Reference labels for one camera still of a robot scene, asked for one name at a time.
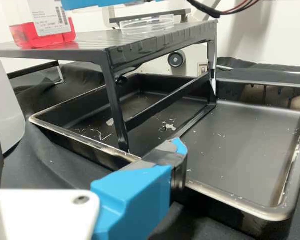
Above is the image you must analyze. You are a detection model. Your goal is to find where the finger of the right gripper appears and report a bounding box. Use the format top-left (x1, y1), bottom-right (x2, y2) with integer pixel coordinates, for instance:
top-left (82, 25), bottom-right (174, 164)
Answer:
top-left (60, 0), bottom-right (151, 12)

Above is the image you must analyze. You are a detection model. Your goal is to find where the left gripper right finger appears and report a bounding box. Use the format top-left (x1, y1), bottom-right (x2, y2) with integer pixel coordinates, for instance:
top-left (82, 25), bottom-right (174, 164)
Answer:
top-left (89, 137), bottom-right (189, 240)

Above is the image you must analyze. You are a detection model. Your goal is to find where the petri dish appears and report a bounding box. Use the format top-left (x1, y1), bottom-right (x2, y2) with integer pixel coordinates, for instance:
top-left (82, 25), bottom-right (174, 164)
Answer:
top-left (119, 13), bottom-right (176, 39)

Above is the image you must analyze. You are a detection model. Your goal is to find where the red liquid bottle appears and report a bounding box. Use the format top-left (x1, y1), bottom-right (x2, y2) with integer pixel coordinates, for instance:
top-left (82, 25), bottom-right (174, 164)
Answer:
top-left (9, 0), bottom-right (77, 50)

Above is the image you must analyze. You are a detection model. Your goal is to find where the cream microscope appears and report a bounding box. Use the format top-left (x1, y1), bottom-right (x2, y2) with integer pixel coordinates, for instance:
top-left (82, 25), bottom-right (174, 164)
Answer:
top-left (102, 0), bottom-right (223, 79)

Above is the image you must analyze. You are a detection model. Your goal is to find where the black tray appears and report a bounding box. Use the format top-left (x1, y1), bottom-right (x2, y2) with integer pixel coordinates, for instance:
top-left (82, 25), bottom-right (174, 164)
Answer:
top-left (28, 72), bottom-right (300, 224)

